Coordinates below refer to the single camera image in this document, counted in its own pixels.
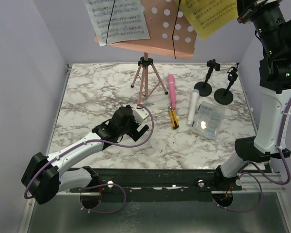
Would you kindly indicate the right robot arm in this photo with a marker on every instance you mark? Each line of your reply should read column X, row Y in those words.
column 275, row 79

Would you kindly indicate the clear plastic compartment box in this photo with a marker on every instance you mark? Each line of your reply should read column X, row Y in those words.
column 208, row 120

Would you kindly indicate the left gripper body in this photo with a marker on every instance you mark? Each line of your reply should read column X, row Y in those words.
column 131, row 129

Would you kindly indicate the white microphone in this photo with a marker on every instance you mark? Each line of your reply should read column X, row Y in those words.
column 193, row 103

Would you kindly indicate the pink tripod music stand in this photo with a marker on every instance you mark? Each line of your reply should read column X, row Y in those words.
column 171, row 35

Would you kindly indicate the yellow utility knife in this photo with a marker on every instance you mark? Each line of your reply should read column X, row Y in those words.
column 173, row 117

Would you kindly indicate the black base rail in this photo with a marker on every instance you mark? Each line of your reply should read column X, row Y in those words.
column 140, row 185

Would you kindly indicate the pink microphone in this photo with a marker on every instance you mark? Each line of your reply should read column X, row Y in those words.
column 172, row 90

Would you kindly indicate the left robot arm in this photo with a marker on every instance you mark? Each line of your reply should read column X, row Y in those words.
column 75, row 150

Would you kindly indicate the white sheet music page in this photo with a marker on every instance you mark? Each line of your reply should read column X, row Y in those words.
column 117, row 20

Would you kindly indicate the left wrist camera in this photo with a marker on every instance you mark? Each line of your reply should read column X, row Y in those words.
column 140, row 114

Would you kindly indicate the aluminium frame rail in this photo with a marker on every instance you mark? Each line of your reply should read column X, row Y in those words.
column 250, row 185

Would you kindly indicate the yellow sheet music page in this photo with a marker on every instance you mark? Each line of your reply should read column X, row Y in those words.
column 208, row 16

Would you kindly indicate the black microphone stand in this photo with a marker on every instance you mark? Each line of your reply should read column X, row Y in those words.
column 223, row 95
column 204, row 87

